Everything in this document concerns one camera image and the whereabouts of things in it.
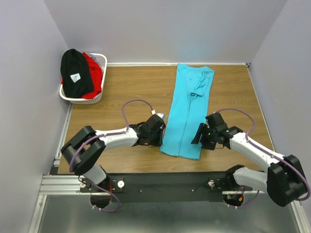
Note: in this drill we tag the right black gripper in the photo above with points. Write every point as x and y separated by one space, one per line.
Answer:
200 134

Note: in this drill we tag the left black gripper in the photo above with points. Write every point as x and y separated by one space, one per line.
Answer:
158 133

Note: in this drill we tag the cyan t shirt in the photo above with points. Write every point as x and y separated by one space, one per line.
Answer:
188 109

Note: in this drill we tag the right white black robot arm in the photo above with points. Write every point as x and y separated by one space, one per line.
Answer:
281 177

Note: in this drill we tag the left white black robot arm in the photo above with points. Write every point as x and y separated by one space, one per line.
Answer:
84 149

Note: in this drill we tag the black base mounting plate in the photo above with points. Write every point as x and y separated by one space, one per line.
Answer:
163 187

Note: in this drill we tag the red t shirt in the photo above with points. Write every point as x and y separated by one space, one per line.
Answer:
81 75

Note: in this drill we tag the white plastic laundry basket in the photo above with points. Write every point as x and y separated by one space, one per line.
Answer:
97 71

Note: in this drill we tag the black t shirt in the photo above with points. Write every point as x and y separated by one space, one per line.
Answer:
76 76

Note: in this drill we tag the grey patterned garment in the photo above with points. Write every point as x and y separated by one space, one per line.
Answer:
93 57

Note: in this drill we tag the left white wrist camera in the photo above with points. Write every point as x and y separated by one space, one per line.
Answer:
161 115

